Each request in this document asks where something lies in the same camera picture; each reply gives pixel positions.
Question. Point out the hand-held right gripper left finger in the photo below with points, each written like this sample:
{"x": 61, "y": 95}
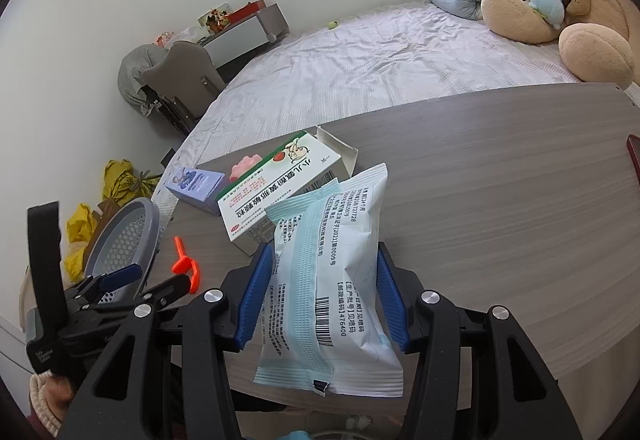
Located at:
{"x": 252, "y": 300}

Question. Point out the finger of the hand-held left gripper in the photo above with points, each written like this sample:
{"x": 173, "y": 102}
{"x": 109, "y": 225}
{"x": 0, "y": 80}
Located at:
{"x": 170, "y": 292}
{"x": 120, "y": 276}

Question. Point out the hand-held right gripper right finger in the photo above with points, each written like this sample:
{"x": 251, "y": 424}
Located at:
{"x": 392, "y": 300}

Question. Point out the grey mesh basket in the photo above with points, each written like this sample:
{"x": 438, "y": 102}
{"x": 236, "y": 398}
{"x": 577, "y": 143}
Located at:
{"x": 125, "y": 235}

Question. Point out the face mask packet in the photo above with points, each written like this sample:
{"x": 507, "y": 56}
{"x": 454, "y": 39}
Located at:
{"x": 320, "y": 270}

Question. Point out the person's left forearm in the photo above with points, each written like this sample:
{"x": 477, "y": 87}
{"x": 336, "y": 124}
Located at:
{"x": 47, "y": 400}

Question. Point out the orange plastic clip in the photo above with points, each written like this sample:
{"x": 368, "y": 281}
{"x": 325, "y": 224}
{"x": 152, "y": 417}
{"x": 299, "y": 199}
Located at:
{"x": 184, "y": 265}

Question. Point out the yellow bag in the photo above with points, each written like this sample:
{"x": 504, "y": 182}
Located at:
{"x": 125, "y": 180}
{"x": 80, "y": 235}

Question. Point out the brown cardboard piece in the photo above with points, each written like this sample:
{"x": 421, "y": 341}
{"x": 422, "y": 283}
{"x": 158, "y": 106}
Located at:
{"x": 107, "y": 209}

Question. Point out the purple box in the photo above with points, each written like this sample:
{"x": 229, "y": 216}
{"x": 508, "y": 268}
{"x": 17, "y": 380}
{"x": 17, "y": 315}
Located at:
{"x": 195, "y": 187}

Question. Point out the white medicine box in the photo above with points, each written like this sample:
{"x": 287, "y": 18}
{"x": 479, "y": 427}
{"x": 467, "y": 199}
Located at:
{"x": 265, "y": 190}

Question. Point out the pink toy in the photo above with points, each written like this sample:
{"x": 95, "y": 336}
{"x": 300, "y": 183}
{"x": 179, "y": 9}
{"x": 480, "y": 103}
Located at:
{"x": 245, "y": 168}

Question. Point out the grey clothes on chair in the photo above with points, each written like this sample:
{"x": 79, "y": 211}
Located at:
{"x": 135, "y": 73}

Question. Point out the grey chair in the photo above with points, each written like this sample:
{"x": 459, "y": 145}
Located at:
{"x": 185, "y": 75}

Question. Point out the bed with lilac sheet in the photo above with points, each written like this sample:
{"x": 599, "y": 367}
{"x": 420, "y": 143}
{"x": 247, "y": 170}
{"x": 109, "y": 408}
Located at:
{"x": 375, "y": 65}

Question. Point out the white and grey desk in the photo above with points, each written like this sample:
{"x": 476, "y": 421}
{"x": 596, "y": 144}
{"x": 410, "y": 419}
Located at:
{"x": 245, "y": 35}

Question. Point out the dark red phone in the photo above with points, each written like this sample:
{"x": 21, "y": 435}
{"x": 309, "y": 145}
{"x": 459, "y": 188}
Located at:
{"x": 635, "y": 160}

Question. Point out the red box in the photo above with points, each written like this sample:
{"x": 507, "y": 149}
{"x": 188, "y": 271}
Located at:
{"x": 246, "y": 9}

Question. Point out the large beige teddy bear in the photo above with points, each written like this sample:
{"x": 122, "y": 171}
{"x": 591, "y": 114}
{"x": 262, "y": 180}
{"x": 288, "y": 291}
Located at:
{"x": 595, "y": 50}

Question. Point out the wall socket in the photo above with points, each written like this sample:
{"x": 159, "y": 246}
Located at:
{"x": 168, "y": 158}

